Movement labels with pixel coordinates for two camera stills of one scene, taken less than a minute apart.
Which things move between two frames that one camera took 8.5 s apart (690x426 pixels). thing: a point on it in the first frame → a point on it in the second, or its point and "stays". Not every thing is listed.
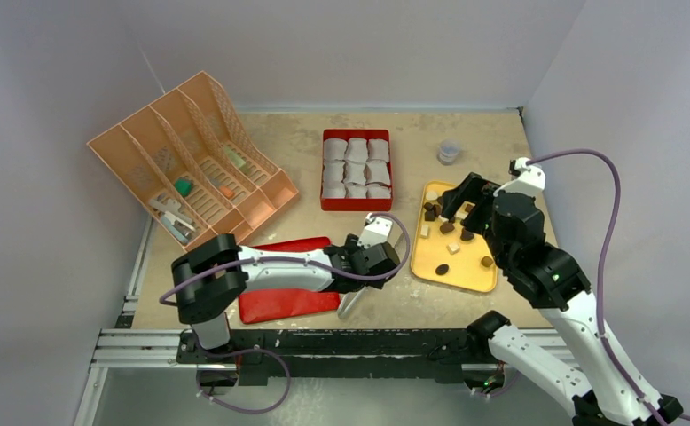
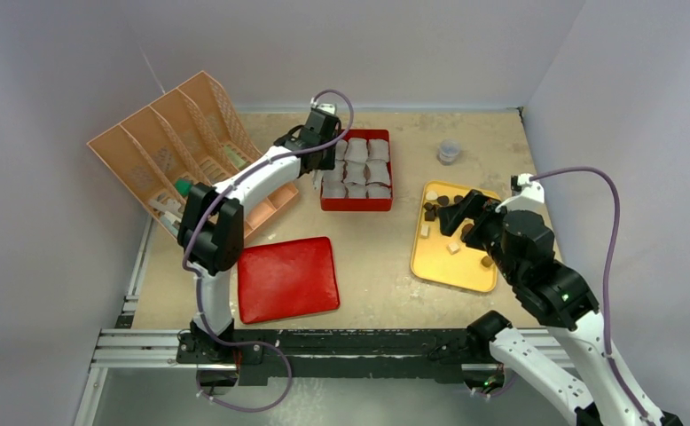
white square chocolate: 453,248 stays
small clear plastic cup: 447,151 stays
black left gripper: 351,245 → 327,163
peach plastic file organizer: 192,162 stays
